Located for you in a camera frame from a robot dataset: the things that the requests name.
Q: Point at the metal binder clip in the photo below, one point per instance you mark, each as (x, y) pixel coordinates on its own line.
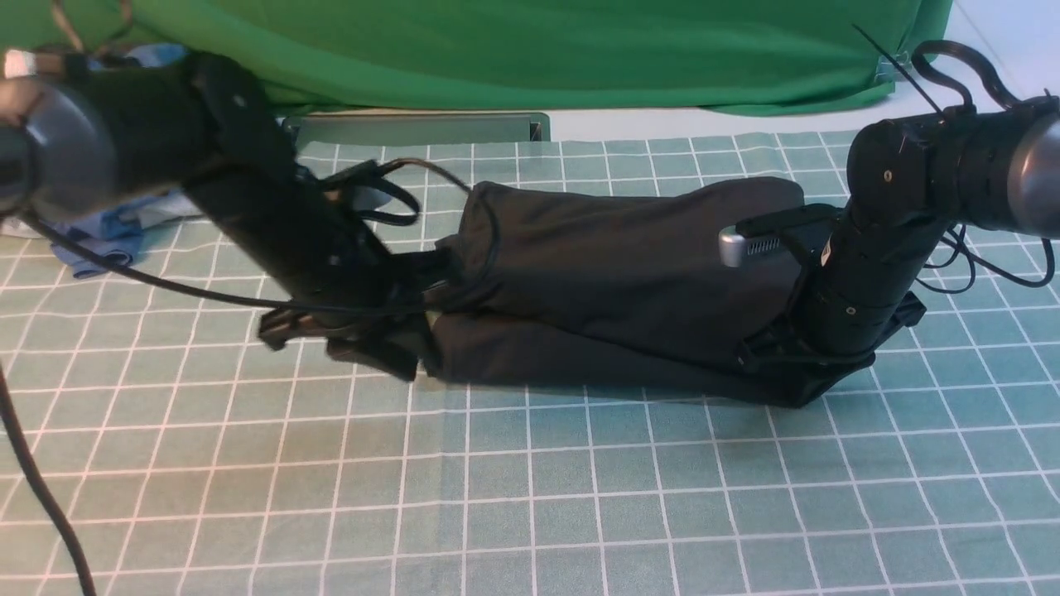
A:
(893, 68)

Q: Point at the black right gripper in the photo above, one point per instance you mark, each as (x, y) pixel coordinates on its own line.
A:
(857, 296)

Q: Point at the blue crumpled garment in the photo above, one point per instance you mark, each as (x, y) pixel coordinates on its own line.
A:
(118, 234)

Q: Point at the gray metal tray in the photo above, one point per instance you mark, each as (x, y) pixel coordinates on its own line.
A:
(417, 129)

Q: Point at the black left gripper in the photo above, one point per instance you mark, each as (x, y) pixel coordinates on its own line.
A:
(335, 270)

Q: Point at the green checkered tablecloth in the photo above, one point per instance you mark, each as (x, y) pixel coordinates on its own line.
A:
(194, 461)

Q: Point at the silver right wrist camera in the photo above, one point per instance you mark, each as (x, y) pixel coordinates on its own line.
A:
(737, 249)

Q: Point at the green backdrop cloth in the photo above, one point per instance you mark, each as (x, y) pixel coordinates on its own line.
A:
(752, 58)

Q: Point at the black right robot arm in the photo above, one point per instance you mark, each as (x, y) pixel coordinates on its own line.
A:
(913, 183)

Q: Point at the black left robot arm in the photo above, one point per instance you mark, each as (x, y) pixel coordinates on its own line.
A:
(91, 140)

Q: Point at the dark gray long-sleeve top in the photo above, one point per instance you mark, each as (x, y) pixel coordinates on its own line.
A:
(571, 290)

